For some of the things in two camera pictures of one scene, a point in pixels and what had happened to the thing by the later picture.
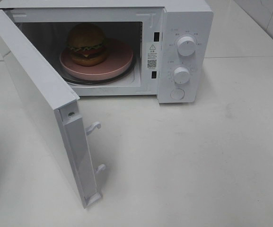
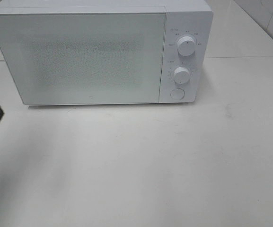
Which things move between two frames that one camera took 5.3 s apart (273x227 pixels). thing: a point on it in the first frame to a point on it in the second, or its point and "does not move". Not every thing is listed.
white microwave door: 53,108 to 85,58
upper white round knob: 186,46 does not move
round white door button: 177,94 does not move
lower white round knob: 181,74 does not move
